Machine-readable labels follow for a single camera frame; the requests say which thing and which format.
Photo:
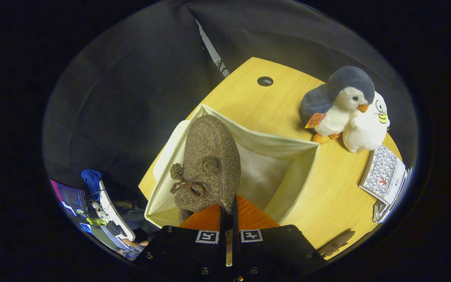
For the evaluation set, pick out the black keyboard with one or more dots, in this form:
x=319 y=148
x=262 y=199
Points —
x=114 y=228

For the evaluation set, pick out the white duck plush toy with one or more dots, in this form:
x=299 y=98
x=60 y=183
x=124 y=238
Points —
x=366 y=129

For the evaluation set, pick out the grey patterned book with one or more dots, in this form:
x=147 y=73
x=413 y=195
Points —
x=384 y=174

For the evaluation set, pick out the blue cloth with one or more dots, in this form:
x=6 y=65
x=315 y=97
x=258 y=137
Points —
x=91 y=180

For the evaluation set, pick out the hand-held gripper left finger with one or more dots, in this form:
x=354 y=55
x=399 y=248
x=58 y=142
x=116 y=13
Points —
x=223 y=223

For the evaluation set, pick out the white side desk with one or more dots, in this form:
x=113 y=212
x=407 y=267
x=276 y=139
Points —
x=110 y=207

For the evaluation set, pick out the computer monitor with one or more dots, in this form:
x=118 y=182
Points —
x=69 y=196

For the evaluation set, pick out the grey and white penguin plush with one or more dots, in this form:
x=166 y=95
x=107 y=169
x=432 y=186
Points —
x=347 y=84

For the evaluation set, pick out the plain white book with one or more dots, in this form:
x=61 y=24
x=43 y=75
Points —
x=401 y=192

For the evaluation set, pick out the cream fabric storage box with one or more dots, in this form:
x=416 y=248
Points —
x=272 y=145

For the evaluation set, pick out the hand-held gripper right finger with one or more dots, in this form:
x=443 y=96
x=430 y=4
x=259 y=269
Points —
x=235 y=219

